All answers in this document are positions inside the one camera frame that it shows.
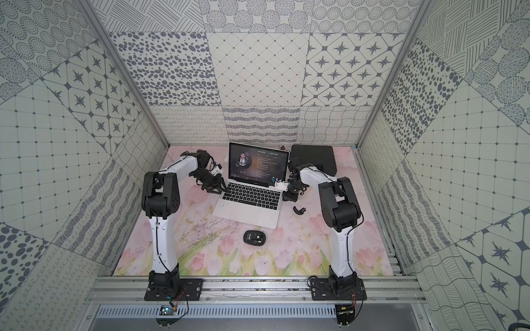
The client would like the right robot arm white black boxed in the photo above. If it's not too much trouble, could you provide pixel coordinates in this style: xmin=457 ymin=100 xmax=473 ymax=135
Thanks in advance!
xmin=282 ymin=157 xmax=364 ymax=295

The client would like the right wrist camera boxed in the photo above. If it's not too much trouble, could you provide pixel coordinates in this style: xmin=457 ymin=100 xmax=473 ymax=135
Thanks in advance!
xmin=270 ymin=177 xmax=288 ymax=192

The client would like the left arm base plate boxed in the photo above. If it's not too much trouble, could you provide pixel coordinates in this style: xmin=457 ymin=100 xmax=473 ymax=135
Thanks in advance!
xmin=144 ymin=276 xmax=204 ymax=301

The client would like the black plastic tool case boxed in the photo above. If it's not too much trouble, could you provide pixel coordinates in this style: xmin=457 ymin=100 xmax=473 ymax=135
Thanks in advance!
xmin=291 ymin=144 xmax=338 ymax=176

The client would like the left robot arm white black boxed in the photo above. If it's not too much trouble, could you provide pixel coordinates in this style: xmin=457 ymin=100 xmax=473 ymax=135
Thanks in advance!
xmin=141 ymin=149 xmax=226 ymax=296

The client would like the black wireless mouse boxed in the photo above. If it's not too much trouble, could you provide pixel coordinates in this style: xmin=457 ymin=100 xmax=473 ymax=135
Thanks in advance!
xmin=243 ymin=230 xmax=266 ymax=247

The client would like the aluminium mounting rail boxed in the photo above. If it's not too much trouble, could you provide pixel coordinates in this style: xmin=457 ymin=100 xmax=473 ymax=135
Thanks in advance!
xmin=85 ymin=276 xmax=426 ymax=304

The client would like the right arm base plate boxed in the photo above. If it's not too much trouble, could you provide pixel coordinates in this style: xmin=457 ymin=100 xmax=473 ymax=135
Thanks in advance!
xmin=306 ymin=277 xmax=367 ymax=301

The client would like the floral pink table mat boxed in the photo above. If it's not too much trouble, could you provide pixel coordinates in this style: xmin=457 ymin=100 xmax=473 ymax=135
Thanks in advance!
xmin=112 ymin=144 xmax=395 ymax=277

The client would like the silver laptop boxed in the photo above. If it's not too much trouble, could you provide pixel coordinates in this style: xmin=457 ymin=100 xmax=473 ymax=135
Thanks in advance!
xmin=213 ymin=142 xmax=290 ymax=229

